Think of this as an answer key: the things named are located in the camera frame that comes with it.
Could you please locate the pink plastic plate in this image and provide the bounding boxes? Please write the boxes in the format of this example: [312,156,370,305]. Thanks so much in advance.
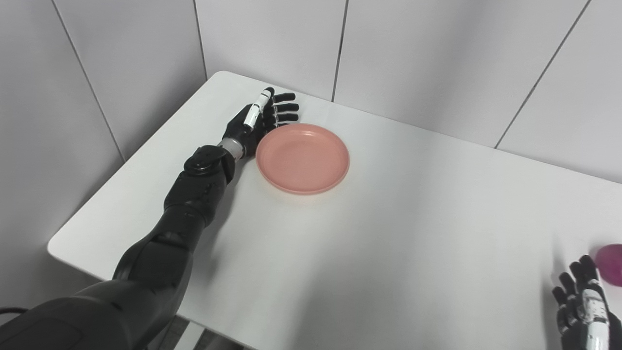
[256,123,351,196]

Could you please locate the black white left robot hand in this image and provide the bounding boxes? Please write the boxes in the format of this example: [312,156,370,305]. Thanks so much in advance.
[222,87,300,158]

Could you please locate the purple red onion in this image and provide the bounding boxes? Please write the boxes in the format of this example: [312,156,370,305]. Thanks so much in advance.
[595,244,622,287]

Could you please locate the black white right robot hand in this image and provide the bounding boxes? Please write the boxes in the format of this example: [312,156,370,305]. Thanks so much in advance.
[552,255,622,350]

